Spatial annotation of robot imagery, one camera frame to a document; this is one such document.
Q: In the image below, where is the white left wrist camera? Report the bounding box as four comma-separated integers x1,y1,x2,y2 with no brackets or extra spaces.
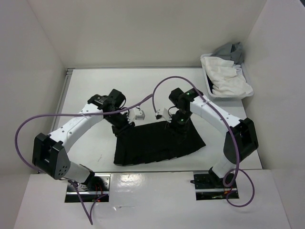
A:
128,107,145,123

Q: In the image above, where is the white skirt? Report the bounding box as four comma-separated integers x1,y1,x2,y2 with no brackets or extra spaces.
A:
201,56,253,97

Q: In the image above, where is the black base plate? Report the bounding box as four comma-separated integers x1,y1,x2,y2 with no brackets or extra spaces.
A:
64,173,111,203
190,171,239,201

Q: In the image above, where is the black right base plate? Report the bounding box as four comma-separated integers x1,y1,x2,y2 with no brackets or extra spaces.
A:
190,171,239,201

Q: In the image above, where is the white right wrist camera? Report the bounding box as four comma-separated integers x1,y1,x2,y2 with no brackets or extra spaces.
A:
155,108,172,123

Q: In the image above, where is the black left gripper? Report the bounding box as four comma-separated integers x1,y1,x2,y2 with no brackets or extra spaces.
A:
105,111,135,142

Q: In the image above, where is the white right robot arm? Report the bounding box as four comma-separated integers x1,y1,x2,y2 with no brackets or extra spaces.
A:
169,88,259,187

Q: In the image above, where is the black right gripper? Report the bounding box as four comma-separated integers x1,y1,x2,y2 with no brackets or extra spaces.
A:
165,108,193,144

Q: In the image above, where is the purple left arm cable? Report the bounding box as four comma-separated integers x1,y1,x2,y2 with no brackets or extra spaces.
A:
14,94,153,225

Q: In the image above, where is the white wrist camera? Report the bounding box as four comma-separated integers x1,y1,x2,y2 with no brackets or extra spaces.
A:
155,108,172,123
128,107,145,123

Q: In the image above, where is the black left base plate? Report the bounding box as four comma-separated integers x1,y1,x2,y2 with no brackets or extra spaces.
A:
64,173,111,203

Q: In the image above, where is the black pleated skirt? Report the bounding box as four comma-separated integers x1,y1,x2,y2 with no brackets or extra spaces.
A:
113,120,206,166

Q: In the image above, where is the white perforated plastic basket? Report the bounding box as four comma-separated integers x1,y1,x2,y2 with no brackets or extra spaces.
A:
200,52,254,101

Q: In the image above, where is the grey skirt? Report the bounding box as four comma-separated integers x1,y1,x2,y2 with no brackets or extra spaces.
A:
211,42,244,64

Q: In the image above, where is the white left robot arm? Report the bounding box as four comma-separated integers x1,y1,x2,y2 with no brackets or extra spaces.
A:
32,89,134,191

